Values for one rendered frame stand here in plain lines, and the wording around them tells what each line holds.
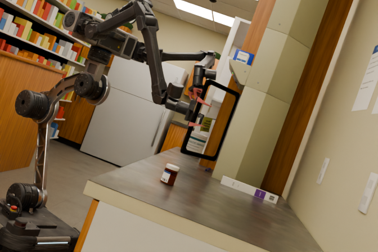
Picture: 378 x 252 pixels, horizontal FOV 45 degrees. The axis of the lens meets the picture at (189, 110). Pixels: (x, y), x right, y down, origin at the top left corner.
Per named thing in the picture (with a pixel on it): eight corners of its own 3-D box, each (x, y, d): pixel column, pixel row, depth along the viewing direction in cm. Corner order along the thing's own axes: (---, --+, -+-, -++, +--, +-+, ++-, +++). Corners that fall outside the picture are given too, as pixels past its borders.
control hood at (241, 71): (242, 90, 253) (248, 73, 253) (244, 85, 221) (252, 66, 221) (223, 84, 254) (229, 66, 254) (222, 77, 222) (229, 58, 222)
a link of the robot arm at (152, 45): (149, 19, 228) (134, 17, 219) (158, 16, 224) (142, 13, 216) (165, 104, 224) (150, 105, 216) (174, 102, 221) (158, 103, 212)
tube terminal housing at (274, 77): (256, 187, 250) (305, 54, 251) (260, 196, 218) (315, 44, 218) (213, 170, 253) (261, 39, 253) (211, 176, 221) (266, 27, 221)
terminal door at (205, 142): (215, 161, 251) (240, 93, 252) (180, 153, 229) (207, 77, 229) (214, 161, 252) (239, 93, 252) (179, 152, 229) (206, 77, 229)
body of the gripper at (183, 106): (194, 100, 210) (180, 94, 211) (188, 121, 210) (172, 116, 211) (196, 100, 217) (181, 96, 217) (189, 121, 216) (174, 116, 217)
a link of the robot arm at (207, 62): (206, 66, 300) (207, 49, 297) (214, 67, 299) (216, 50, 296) (192, 79, 260) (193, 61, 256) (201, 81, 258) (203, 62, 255)
